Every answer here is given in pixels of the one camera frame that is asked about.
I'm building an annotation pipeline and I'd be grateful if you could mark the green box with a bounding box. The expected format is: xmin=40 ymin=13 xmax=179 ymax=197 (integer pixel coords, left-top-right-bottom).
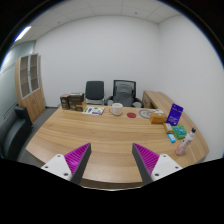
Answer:
xmin=172 ymin=125 xmax=187 ymax=139

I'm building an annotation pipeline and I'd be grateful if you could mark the wooden glass-door cabinet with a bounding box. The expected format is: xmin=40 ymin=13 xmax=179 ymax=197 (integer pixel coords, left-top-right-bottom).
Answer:
xmin=15 ymin=54 xmax=45 ymax=121

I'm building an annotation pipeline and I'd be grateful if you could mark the yellow small box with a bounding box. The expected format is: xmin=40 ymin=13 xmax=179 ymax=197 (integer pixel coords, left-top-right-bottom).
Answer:
xmin=163 ymin=123 xmax=173 ymax=134

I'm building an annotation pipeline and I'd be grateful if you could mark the white green leaflet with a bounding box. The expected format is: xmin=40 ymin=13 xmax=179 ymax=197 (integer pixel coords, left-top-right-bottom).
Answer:
xmin=83 ymin=106 xmax=104 ymax=115

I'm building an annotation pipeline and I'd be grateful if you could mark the small blue box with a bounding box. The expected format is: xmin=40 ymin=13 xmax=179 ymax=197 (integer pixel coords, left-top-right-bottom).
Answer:
xmin=168 ymin=134 xmax=176 ymax=143

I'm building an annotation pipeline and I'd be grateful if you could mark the black office chair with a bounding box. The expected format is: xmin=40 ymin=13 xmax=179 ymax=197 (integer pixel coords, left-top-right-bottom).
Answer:
xmin=85 ymin=81 xmax=105 ymax=105

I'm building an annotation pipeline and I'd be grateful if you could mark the white pink water bottle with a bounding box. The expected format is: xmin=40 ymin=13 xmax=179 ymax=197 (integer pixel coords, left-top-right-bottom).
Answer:
xmin=176 ymin=128 xmax=196 ymax=155

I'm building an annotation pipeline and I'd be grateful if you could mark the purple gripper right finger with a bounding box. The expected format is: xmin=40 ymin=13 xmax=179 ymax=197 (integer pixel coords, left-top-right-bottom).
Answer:
xmin=131 ymin=142 xmax=183 ymax=185

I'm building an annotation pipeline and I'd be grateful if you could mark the white ceramic mug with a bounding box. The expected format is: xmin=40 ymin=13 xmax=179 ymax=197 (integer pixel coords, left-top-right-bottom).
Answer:
xmin=110 ymin=103 xmax=123 ymax=116

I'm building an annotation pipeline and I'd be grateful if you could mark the grey mesh office chair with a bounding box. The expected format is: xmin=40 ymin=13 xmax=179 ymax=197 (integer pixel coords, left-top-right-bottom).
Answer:
xmin=105 ymin=80 xmax=144 ymax=108

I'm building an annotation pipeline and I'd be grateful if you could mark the ceiling light panel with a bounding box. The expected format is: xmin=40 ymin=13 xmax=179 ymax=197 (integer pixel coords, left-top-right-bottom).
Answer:
xmin=14 ymin=26 xmax=32 ymax=42

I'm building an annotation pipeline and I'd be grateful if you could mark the wooden side desk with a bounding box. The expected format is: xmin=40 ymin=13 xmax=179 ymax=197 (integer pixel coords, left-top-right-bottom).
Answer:
xmin=142 ymin=90 xmax=174 ymax=115

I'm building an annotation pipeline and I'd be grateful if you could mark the dark brown box left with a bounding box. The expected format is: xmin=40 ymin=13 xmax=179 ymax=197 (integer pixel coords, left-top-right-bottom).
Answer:
xmin=60 ymin=94 xmax=70 ymax=110

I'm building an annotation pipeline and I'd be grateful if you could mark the red round coaster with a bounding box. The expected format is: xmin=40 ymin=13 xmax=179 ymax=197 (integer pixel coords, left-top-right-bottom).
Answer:
xmin=127 ymin=112 xmax=136 ymax=118

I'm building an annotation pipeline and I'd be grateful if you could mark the black leather armchair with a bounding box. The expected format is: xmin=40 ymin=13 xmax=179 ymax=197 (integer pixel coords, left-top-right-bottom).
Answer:
xmin=0 ymin=106 xmax=33 ymax=161

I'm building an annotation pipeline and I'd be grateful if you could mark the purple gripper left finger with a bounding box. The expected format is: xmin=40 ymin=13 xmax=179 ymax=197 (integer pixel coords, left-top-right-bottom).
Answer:
xmin=40 ymin=142 xmax=92 ymax=185

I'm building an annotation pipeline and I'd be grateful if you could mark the purple standing card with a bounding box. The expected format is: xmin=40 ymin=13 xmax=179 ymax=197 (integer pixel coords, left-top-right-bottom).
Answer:
xmin=166 ymin=104 xmax=183 ymax=126

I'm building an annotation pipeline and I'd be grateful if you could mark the dark brown box stack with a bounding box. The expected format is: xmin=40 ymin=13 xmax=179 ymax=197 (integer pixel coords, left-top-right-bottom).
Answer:
xmin=69 ymin=92 xmax=86 ymax=111

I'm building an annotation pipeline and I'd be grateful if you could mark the round grey patterned plate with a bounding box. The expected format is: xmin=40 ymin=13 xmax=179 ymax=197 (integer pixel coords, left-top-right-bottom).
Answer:
xmin=139 ymin=109 xmax=154 ymax=119

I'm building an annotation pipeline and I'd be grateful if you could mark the wooden tissue box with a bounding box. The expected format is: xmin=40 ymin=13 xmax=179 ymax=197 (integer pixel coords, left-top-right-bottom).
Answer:
xmin=149 ymin=113 xmax=167 ymax=124

